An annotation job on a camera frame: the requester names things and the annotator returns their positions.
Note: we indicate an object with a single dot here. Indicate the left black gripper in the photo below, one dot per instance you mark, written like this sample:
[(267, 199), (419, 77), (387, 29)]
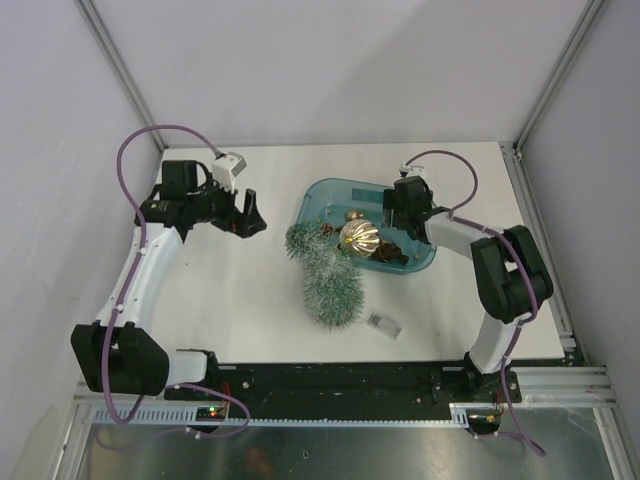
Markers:
[(243, 224)]

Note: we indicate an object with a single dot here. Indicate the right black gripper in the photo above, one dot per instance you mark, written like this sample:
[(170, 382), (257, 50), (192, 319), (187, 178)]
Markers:
[(392, 202)]

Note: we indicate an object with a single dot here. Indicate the small gold ball ornament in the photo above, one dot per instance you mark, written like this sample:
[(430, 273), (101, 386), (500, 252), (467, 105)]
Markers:
[(353, 215)]

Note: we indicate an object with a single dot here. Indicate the gold striped bauble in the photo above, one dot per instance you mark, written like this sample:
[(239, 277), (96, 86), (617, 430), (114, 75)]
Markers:
[(359, 238)]

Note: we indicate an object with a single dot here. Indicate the small frosted christmas tree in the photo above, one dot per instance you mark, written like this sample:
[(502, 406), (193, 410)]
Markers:
[(333, 290)]

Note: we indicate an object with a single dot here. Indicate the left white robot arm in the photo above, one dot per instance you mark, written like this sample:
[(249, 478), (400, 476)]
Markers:
[(116, 352)]

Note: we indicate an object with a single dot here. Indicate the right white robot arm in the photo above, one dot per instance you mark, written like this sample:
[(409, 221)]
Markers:
[(511, 277)]

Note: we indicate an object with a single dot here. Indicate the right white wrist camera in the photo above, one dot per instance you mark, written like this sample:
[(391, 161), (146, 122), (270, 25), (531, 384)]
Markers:
[(407, 169)]

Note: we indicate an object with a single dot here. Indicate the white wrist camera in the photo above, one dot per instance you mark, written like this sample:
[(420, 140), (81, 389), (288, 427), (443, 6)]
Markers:
[(225, 170), (407, 169)]

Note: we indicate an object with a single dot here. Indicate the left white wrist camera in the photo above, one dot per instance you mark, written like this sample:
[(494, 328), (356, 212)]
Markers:
[(225, 170)]

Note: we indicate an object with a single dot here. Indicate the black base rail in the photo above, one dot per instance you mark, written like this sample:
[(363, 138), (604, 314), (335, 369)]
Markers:
[(388, 390)]

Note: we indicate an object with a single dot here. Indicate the right aluminium corner post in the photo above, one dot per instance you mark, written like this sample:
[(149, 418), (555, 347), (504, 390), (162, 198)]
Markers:
[(569, 54)]

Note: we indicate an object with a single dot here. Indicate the aluminium corner post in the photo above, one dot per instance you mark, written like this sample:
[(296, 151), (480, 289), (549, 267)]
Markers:
[(569, 54), (115, 60)]

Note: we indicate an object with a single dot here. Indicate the grey slotted cable duct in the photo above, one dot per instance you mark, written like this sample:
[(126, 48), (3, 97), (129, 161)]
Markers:
[(194, 416)]

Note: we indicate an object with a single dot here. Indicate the left aluminium corner post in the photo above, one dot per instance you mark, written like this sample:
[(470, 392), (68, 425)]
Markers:
[(115, 60)]

